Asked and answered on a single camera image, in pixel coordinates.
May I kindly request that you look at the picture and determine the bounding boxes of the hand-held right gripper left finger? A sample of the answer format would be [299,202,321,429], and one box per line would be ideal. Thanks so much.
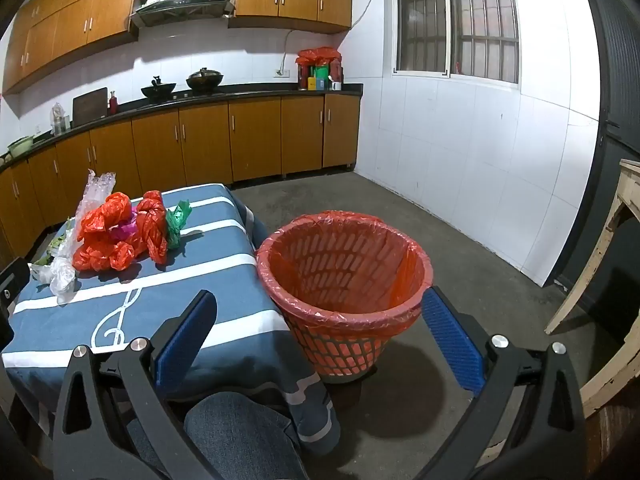
[52,289,219,480]

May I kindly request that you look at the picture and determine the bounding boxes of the unpainted wooden furniture frame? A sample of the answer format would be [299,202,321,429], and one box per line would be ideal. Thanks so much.
[544,159,640,418]

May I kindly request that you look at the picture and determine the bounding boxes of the pink plastic bag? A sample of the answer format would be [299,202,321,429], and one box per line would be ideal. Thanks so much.
[111,210,142,242]

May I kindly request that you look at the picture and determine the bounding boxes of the red plastic bag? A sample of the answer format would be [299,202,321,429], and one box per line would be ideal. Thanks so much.
[135,190,170,264]
[72,192,137,272]

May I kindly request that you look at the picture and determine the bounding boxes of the clear jar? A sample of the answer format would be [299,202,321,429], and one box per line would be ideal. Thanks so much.
[51,102,72,136]

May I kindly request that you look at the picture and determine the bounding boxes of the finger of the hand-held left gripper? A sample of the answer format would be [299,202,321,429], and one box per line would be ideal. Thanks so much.
[0,256,31,335]

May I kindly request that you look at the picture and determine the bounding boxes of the black kitchen countertop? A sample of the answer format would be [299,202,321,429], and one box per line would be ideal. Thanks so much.
[0,83,364,171]

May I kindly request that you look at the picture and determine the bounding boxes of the person's leg in jeans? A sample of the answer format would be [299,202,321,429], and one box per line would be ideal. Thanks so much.
[184,392,307,480]

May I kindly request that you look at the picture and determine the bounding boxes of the black wok with lid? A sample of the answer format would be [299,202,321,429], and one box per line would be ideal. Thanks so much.
[186,67,224,93]

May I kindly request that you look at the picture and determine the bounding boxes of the red bin liner bag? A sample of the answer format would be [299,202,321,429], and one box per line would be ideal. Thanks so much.
[256,211,433,330]

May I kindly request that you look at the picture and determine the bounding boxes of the dark green plastic bag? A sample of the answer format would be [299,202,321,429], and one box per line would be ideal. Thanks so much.
[166,200,194,250]

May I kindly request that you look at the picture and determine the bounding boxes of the row of kitchen cabinets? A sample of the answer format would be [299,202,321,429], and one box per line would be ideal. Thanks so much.
[2,0,353,95]
[0,95,362,261]

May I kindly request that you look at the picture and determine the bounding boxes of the red bag over boxes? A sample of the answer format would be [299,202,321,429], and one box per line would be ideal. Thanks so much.
[295,46,345,92]

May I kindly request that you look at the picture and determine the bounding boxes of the red mesh wastebasket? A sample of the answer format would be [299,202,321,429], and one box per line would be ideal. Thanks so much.
[256,211,433,385]

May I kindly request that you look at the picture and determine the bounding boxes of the barred window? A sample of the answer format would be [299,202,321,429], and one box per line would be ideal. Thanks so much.
[390,0,521,92]

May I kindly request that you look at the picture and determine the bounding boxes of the dark brown cutting board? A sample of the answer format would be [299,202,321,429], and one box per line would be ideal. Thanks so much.
[72,87,110,126]

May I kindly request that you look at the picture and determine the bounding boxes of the white wall cable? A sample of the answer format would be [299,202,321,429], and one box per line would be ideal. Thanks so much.
[279,29,297,72]

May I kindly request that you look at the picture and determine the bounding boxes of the row of upper kitchen cabinets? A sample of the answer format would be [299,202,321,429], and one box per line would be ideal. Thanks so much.
[2,0,353,95]

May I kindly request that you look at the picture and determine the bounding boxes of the row of lower kitchen cabinets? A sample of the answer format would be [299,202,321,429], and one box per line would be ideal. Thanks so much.
[0,95,362,261]

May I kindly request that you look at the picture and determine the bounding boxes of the light green plastic bag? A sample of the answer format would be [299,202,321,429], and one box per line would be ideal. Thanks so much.
[31,220,73,267]

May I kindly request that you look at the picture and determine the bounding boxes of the black open wok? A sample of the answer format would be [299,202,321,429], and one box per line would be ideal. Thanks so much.
[141,76,177,99]

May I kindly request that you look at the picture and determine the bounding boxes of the blue striped tablecloth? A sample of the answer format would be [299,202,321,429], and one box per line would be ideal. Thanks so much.
[0,183,343,456]

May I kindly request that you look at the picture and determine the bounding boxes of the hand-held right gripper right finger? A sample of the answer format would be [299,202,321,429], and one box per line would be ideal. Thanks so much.
[415,285,586,480]

